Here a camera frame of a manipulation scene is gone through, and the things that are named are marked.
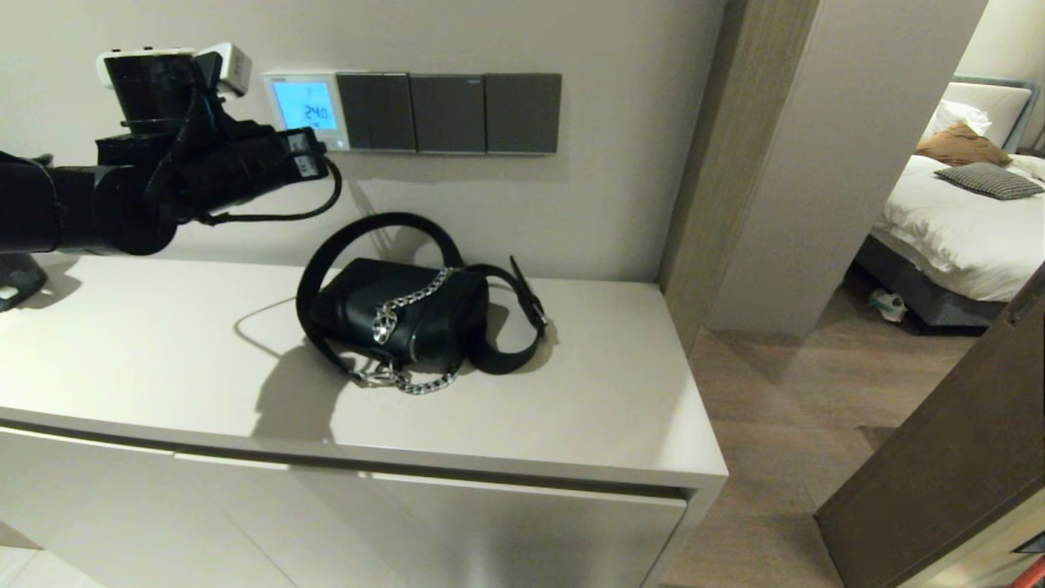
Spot white slipper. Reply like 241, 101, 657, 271
868, 290, 907, 323

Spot brown cushion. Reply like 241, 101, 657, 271
914, 120, 1012, 167

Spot dark brown door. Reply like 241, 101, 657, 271
816, 261, 1045, 588

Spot wood veneer door jamb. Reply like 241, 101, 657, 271
656, 0, 820, 358

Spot white duvet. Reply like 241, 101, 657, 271
869, 153, 1045, 303

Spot black handbag with silver chain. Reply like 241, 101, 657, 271
295, 212, 549, 396

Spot black curved object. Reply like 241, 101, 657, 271
0, 252, 47, 313

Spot white cabinet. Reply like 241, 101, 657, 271
0, 253, 730, 588

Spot houndstooth patterned cushion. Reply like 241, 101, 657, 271
935, 162, 1044, 201

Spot grey single wall switch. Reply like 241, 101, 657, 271
408, 73, 487, 155
484, 73, 563, 156

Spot grey triple rocker wall switch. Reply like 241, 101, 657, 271
336, 72, 417, 154

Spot white cabinet door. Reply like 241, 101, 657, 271
173, 455, 688, 588
0, 429, 299, 588

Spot white wall thermostat panel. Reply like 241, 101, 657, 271
261, 71, 350, 152

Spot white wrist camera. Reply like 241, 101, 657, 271
196, 42, 252, 97

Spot small white pillow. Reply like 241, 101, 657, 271
923, 100, 991, 141

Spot bed with grey headboard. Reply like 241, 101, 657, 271
853, 75, 1045, 330

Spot large white pillow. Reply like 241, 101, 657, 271
943, 82, 1031, 149

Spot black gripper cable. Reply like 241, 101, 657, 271
196, 157, 342, 226

